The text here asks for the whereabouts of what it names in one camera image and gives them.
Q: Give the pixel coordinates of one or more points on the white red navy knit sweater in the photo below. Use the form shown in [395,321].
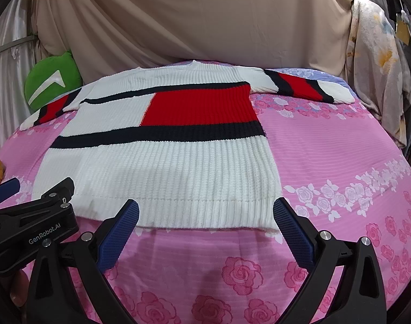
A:
[183,141]

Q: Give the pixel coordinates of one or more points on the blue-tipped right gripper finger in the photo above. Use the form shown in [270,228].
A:
[9,188]

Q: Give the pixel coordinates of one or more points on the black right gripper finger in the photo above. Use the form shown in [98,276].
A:
[59,194]

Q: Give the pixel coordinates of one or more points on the silver striped curtain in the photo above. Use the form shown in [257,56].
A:
[16,61]

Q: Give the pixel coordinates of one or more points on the yellow hanging tag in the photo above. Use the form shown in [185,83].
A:
[403,27]

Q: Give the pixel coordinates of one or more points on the green plush pillow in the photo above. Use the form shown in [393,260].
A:
[51,78]

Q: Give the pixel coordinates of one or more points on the beige draped curtain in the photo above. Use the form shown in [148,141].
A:
[109,36]

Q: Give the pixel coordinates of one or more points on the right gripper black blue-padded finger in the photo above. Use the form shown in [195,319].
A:
[360,295]
[52,297]

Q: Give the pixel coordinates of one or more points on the person's left hand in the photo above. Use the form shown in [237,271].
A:
[18,288]

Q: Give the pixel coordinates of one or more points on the pink floral bed sheet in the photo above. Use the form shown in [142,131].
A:
[337,167]

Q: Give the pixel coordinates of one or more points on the floral pale hanging cloth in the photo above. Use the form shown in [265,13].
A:
[377,68]

